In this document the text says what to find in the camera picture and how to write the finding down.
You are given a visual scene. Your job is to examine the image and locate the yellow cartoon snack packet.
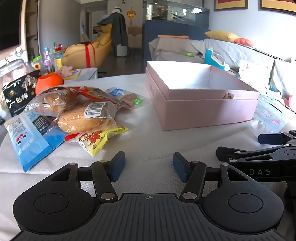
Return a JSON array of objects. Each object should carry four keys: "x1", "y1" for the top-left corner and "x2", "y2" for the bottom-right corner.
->
[{"x1": 64, "y1": 126, "x2": 129, "y2": 157}]

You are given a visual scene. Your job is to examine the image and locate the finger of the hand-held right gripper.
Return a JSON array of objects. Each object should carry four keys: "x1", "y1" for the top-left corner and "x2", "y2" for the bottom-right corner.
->
[
  {"x1": 258, "y1": 130, "x2": 296, "y2": 146},
  {"x1": 216, "y1": 145, "x2": 286, "y2": 164}
]

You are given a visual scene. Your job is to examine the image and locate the orange pumpkin bucket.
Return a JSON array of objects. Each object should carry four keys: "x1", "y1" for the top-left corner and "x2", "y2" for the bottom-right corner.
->
[{"x1": 35, "y1": 72, "x2": 64, "y2": 95}]

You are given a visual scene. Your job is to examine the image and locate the pink plush toy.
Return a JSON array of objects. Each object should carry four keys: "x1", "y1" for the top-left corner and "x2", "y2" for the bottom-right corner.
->
[{"x1": 57, "y1": 65, "x2": 74, "y2": 77}]

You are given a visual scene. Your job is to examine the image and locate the television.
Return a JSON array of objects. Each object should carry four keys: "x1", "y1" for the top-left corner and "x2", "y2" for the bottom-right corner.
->
[{"x1": 0, "y1": 0, "x2": 22, "y2": 51}]

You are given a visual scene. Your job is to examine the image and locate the large glass jar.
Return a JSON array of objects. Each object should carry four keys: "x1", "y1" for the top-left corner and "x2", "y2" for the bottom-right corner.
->
[{"x1": 0, "y1": 58, "x2": 30, "y2": 93}]

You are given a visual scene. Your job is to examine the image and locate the blue cartoon packaging card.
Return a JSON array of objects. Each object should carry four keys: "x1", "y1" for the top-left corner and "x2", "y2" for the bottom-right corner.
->
[{"x1": 252, "y1": 95, "x2": 289, "y2": 133}]

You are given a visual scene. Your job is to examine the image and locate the long bread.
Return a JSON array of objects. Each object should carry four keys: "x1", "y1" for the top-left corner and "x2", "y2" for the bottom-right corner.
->
[{"x1": 47, "y1": 101, "x2": 121, "y2": 135}]

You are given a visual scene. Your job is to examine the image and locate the dark coat on stand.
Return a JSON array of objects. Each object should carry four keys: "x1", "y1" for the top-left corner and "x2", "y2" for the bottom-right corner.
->
[{"x1": 97, "y1": 11, "x2": 128, "y2": 47}]

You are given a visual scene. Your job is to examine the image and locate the pink cardboard box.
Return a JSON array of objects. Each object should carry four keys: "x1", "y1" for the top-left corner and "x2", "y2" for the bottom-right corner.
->
[{"x1": 145, "y1": 61, "x2": 259, "y2": 131}]

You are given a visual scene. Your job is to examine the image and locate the large blue white snack packet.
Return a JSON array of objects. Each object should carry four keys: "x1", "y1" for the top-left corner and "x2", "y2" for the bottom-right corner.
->
[{"x1": 3, "y1": 112, "x2": 67, "y2": 173}]

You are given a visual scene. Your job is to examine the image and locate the beige chair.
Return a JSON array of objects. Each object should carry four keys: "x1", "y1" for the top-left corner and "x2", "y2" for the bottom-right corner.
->
[{"x1": 127, "y1": 26, "x2": 142, "y2": 49}]

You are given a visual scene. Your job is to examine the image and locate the red ribbon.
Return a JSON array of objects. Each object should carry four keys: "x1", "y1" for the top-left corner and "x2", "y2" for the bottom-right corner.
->
[{"x1": 84, "y1": 42, "x2": 100, "y2": 67}]

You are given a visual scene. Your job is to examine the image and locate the small blue label snack packet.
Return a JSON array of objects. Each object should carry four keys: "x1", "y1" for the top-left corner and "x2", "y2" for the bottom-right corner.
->
[{"x1": 105, "y1": 87, "x2": 145, "y2": 108}]

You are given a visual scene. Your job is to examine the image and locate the cartoon print bread packet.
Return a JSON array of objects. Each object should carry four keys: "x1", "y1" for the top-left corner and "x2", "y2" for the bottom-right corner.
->
[{"x1": 24, "y1": 87, "x2": 80, "y2": 116}]

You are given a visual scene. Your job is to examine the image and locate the orange cushion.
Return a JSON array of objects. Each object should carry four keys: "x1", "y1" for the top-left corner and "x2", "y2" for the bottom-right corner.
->
[{"x1": 234, "y1": 38, "x2": 254, "y2": 47}]

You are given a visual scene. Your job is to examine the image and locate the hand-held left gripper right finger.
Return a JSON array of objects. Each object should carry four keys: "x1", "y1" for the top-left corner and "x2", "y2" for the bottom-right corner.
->
[{"x1": 173, "y1": 152, "x2": 251, "y2": 202}]

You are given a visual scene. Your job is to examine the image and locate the teal toy box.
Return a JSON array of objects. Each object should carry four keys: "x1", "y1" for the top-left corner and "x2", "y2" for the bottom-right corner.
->
[{"x1": 204, "y1": 47, "x2": 230, "y2": 71}]

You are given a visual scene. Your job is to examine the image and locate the colourful plastic toys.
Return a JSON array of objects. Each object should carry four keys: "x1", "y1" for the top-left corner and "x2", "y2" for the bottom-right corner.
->
[{"x1": 31, "y1": 43, "x2": 64, "y2": 72}]

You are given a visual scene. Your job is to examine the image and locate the blue cabinet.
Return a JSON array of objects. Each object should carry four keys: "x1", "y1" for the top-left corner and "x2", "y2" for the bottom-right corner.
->
[{"x1": 142, "y1": 20, "x2": 211, "y2": 75}]

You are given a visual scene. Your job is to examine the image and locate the white floor appliance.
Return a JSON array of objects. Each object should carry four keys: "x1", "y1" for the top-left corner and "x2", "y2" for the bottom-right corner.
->
[{"x1": 116, "y1": 44, "x2": 128, "y2": 57}]

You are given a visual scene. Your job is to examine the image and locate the white side table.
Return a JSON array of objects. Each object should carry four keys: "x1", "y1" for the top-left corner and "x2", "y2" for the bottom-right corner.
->
[{"x1": 63, "y1": 67, "x2": 99, "y2": 81}]

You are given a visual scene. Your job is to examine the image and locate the framed wall picture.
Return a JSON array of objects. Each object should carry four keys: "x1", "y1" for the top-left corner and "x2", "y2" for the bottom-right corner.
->
[
  {"x1": 214, "y1": 0, "x2": 249, "y2": 11},
  {"x1": 259, "y1": 0, "x2": 296, "y2": 13}
]

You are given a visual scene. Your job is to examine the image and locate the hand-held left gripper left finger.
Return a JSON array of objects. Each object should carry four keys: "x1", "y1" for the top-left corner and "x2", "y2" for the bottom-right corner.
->
[{"x1": 50, "y1": 151, "x2": 126, "y2": 202}]

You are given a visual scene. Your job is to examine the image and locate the yellow sofa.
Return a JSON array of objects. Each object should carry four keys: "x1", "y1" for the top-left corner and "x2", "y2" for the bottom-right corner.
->
[{"x1": 62, "y1": 23, "x2": 114, "y2": 69}]

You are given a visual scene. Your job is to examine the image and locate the red snack packet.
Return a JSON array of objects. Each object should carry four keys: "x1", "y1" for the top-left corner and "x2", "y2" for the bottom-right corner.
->
[{"x1": 69, "y1": 86, "x2": 125, "y2": 108}]

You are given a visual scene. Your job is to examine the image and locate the black snack bag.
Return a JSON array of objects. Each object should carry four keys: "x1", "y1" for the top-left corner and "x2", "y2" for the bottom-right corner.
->
[{"x1": 2, "y1": 70, "x2": 44, "y2": 117}]

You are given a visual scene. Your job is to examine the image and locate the wooden shelf unit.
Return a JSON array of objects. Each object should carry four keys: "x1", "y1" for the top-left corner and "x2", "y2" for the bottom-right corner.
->
[{"x1": 20, "y1": 0, "x2": 40, "y2": 63}]

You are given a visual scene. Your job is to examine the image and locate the glass fish tank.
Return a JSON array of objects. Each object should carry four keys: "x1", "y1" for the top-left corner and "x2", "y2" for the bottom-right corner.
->
[{"x1": 146, "y1": 1, "x2": 210, "y2": 24}]

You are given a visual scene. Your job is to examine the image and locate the yellow cushion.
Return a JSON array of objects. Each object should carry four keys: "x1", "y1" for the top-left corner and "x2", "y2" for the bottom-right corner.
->
[{"x1": 205, "y1": 30, "x2": 242, "y2": 43}]

